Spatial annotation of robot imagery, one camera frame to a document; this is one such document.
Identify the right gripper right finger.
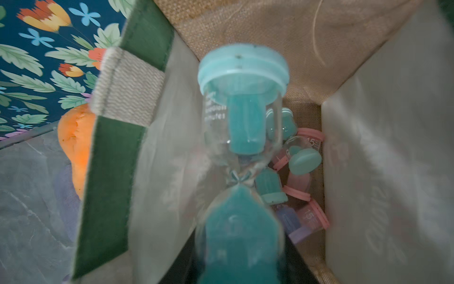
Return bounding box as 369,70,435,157
282,237,319,284

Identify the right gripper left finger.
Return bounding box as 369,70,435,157
159,234,197,284

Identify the purple hourglass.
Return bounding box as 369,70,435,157
275,205,313,244

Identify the pink hourglass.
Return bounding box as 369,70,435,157
270,128,325,175
296,199,330,233
283,172,312,202

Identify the teal hourglass front pair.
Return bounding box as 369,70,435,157
266,107,322,175

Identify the jute canvas tote bag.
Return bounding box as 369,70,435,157
72,1,454,284

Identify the orange plush toy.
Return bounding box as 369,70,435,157
57,104,96,199

